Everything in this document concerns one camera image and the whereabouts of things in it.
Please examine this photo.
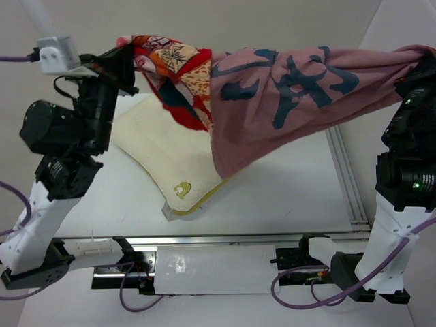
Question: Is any white cover plate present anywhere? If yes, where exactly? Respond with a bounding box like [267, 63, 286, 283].
[154, 245, 278, 295]

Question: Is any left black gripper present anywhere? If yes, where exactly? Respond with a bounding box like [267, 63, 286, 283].
[75, 43, 143, 151]

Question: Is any aluminium rail front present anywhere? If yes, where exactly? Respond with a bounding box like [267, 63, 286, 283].
[59, 230, 370, 247]

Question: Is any aluminium rail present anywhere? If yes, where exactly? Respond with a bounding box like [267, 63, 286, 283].
[326, 126, 369, 225]
[59, 230, 370, 247]

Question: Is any cream yellow pillow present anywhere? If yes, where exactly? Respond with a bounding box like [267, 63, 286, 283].
[111, 94, 227, 222]

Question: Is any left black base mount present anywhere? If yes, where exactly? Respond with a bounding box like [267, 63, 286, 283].
[91, 236, 157, 296]

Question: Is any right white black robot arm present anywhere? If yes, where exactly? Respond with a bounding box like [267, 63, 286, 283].
[297, 57, 435, 304]

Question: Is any pink red printed pillowcase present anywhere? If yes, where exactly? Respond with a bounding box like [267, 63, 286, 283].
[116, 35, 435, 178]

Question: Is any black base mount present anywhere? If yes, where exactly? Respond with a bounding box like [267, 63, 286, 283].
[91, 236, 157, 296]
[270, 234, 333, 286]

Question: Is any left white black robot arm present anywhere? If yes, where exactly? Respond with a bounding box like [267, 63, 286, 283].
[1, 45, 138, 290]

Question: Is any aluminium rail right side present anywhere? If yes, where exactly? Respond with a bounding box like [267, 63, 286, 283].
[326, 126, 369, 225]

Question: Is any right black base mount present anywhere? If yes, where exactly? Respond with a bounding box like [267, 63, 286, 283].
[270, 234, 333, 286]

